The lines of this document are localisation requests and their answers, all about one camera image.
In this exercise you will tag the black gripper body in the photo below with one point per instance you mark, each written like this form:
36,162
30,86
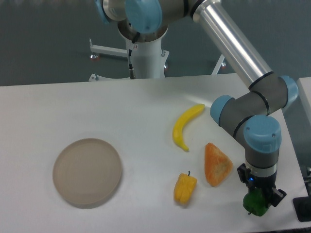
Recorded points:
264,178

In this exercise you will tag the green toy bell pepper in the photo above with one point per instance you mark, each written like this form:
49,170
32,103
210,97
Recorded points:
254,202

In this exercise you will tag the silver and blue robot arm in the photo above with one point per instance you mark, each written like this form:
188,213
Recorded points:
247,119

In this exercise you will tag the yellow toy bell pepper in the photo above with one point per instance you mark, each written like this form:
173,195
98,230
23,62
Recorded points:
184,188

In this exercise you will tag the black device at table edge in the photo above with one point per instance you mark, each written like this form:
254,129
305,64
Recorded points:
302,206

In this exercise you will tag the orange toy fruit wedge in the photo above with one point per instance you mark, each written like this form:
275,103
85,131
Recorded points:
217,165

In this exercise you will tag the yellow toy banana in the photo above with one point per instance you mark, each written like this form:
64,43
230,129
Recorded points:
182,121

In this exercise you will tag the beige round plate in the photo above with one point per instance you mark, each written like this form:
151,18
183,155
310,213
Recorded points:
87,173

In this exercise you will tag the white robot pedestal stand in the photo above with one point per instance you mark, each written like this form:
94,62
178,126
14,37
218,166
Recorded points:
148,60

